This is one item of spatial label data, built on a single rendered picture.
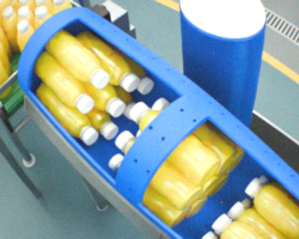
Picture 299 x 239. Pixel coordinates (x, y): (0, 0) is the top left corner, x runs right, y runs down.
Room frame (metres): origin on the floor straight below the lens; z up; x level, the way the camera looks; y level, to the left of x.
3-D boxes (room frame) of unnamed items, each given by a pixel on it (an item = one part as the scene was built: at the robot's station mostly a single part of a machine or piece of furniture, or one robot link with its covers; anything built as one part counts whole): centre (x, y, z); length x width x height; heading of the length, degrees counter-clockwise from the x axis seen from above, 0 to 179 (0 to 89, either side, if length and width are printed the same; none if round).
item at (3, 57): (0.90, 0.47, 1.00); 0.07 x 0.07 x 0.19
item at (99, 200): (0.73, 0.27, 0.31); 0.06 x 0.06 x 0.63; 37
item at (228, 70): (0.92, -0.28, 0.59); 0.28 x 0.28 x 0.88
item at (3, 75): (0.82, 0.46, 1.00); 0.07 x 0.07 x 0.19
